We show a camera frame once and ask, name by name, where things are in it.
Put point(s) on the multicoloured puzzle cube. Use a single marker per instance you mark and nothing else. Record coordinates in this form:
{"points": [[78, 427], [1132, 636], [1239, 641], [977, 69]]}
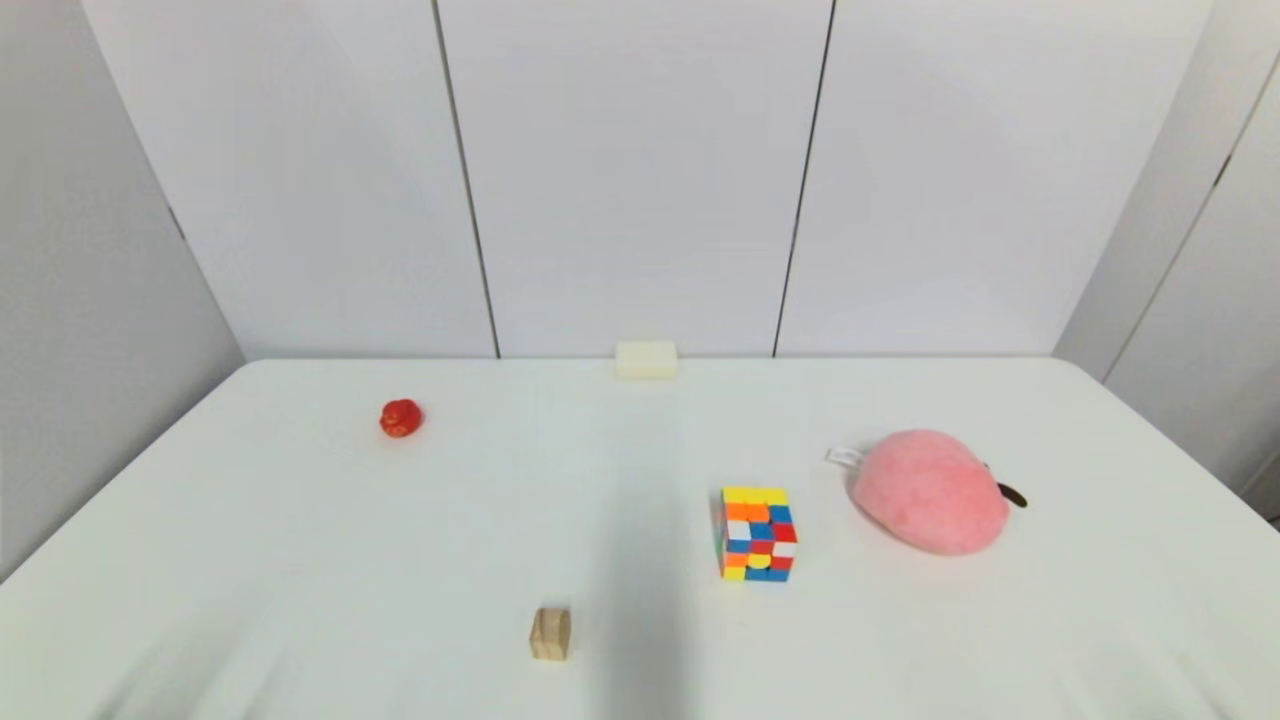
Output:
{"points": [[757, 533]]}

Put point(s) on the small wooden cube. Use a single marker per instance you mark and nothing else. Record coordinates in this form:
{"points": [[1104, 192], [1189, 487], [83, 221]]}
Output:
{"points": [[550, 634]]}

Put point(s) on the cream white rectangular block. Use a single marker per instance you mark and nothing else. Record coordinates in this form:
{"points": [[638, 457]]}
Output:
{"points": [[646, 360]]}

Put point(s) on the pink plush peach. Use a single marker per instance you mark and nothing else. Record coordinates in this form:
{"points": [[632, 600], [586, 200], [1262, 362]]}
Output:
{"points": [[930, 492]]}

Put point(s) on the red rubber duck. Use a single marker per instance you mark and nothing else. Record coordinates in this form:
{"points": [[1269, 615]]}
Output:
{"points": [[400, 418]]}

